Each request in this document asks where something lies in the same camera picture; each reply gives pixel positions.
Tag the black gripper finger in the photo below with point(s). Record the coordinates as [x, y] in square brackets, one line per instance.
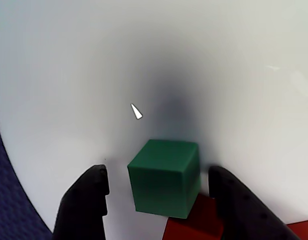
[81, 207]
[238, 212]

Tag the green wooden cube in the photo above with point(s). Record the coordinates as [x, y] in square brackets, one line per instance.
[161, 190]

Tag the white round plate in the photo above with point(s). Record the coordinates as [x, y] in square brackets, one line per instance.
[69, 62]

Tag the red wooden cube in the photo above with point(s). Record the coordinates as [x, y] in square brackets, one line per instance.
[304, 231]
[193, 225]

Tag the blue woven tablecloth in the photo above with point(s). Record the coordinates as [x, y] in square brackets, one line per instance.
[9, 212]

